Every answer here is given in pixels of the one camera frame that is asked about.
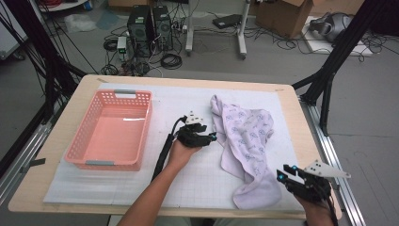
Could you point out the white power strip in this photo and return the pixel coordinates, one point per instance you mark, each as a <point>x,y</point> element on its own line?
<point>180,27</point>

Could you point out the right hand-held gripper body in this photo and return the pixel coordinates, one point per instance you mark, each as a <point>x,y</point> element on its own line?
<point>313,188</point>

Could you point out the lavender printed towel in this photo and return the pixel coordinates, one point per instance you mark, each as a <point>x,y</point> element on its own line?
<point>247,135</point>

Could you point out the white round table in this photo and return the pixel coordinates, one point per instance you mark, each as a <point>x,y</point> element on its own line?
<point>72,5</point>

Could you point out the teal sheet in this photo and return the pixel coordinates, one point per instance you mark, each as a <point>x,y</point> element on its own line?
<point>108,20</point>

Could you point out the grey robot head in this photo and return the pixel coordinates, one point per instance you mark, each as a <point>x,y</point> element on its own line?
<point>332,26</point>

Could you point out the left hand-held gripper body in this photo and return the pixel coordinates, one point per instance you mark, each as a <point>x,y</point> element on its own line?
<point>188,138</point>

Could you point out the open-flap cardboard box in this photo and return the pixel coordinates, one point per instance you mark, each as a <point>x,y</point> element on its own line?
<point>282,19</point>

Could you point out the white floor board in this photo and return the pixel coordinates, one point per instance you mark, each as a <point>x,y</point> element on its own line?
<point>316,47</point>

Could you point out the small white power unit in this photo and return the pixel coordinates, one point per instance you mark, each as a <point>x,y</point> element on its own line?
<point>121,45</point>

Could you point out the aluminium rail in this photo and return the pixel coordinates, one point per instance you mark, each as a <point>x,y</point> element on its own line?
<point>12,179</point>
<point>348,204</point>

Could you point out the grey metal bracket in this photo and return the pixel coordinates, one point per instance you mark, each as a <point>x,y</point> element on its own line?
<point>34,164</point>

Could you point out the black computer tower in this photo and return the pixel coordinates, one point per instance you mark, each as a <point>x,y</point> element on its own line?
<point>162,25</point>
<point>139,28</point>

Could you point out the white grid mat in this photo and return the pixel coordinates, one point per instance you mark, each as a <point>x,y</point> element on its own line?
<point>94,188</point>

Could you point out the pink plastic basket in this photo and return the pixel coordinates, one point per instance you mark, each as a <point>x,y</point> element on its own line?
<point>113,141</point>

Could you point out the person's right hand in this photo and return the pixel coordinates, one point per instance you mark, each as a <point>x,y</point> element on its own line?
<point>313,215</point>

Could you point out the person's left hand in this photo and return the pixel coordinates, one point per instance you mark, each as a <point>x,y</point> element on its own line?
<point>178,155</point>

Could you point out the flat black box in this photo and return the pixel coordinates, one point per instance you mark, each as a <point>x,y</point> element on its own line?
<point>227,21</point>

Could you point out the large cardboard box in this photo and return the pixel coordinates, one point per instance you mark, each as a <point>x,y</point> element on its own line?
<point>338,6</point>

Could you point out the clear plastic bag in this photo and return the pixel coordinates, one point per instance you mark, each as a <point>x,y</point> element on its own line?
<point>80,23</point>

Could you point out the dark bulky object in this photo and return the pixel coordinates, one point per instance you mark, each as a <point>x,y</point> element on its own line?
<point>387,22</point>

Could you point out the black frame post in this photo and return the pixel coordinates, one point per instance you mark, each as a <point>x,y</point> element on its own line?
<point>31,31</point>
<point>354,34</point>

